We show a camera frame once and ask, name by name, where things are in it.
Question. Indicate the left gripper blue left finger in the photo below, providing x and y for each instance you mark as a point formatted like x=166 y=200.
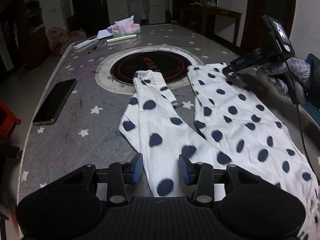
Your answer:
x=134 y=169

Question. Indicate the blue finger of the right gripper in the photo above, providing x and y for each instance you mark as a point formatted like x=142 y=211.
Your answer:
x=237 y=83

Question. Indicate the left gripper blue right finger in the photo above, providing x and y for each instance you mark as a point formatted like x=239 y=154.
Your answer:
x=188 y=171

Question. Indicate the white navy-dotted garment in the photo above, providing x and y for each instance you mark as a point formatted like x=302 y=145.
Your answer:
x=232 y=126

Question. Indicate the right gloved hand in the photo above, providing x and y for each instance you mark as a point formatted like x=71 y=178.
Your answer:
x=297 y=67

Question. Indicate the dark wooden side table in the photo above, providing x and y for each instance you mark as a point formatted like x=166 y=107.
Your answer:
x=214 y=22

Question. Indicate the round induction cooktop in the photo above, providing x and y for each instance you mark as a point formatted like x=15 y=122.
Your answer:
x=115 y=73

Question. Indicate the black smartphone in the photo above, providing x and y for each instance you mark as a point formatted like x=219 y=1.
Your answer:
x=53 y=104

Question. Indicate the white refrigerator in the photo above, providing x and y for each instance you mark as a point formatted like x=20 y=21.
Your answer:
x=156 y=11

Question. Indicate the light green tube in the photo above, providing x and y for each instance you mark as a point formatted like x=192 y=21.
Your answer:
x=116 y=39

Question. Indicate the tissue pack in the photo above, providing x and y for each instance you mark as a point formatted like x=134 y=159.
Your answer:
x=124 y=27

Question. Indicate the water dispenser with blue bottle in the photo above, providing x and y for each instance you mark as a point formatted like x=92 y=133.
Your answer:
x=133 y=7

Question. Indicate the black marker pen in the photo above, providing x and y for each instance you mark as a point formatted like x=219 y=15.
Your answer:
x=94 y=48

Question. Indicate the red plastic stool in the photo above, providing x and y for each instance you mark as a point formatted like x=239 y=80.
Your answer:
x=8 y=122

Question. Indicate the white rectangular box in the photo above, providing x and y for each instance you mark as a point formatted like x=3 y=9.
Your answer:
x=85 y=43

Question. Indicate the white paper notebook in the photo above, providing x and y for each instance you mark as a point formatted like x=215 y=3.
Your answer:
x=104 y=33

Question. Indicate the red patterned play tent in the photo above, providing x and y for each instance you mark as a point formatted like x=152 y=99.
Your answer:
x=59 y=39

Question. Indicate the dark entrance door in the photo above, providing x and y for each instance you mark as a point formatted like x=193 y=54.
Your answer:
x=92 y=15

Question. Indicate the left dark shelf cabinet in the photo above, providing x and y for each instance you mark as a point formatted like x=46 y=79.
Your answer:
x=24 y=33

